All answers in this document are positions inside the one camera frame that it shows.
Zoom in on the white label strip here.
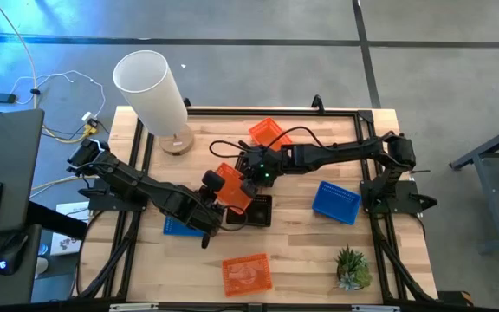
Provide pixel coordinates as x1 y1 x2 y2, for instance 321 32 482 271
352 304 401 312
109 302 160 312

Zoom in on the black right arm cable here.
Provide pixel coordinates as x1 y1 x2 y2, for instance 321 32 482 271
209 125 335 159

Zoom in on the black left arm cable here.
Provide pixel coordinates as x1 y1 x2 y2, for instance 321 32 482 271
220 205 251 232

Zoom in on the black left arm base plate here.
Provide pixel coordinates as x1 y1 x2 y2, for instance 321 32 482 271
78 175 152 212

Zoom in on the white printed paper box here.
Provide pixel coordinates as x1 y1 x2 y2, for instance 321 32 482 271
49 201 91 257

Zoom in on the grey desk surface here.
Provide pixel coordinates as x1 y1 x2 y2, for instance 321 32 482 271
0 107 45 309

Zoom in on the white shade wooden base lamp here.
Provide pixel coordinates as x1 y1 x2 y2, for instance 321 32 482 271
112 49 195 156

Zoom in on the small green succulent plant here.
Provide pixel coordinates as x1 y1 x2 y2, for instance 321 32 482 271
334 244 374 292

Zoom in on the white cup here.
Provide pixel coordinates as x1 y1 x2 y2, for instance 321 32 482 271
36 256 50 279

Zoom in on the thin white charger cable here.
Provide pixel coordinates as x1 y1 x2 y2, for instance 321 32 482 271
10 69 106 120

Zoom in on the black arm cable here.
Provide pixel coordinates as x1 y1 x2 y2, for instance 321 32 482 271
209 125 335 159
220 205 251 232

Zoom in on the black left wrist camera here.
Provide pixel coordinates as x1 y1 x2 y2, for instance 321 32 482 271
200 169 226 192

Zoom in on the black computer mouse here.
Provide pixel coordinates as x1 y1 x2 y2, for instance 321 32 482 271
0 232 30 277

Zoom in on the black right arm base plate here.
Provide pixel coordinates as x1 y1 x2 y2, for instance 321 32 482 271
360 179 439 216

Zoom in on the black desk beam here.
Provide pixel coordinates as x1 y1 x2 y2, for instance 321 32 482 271
26 201 88 240

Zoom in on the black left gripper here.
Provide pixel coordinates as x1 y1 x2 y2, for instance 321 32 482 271
161 185 228 250

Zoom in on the black aluminium table frame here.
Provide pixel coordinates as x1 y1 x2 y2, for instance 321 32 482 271
72 94 441 312

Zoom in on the orange plastic basket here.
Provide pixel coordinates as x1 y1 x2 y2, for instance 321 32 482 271
248 117 294 153
221 252 274 298
213 162 256 214

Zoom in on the thick cream floor cable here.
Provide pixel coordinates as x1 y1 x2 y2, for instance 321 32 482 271
0 0 39 110
29 174 89 192

